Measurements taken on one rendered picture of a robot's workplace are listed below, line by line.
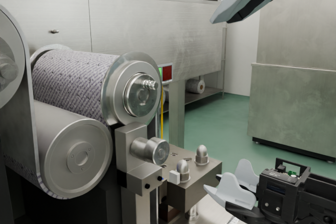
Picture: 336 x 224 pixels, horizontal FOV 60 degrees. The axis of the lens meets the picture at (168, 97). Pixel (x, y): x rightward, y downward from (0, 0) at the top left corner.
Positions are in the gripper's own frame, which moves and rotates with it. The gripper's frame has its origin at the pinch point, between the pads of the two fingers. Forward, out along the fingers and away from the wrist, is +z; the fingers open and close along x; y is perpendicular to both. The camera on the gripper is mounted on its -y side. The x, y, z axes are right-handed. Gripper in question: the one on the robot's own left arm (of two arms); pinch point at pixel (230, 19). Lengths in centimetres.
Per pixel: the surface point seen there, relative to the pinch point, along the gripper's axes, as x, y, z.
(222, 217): -22, -29, 39
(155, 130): -5.7, -4.6, 27.5
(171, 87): -77, 20, 75
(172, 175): -10.0, -14.0, 33.9
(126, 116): 3.3, -1.3, 22.6
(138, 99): 0.9, 0.2, 20.6
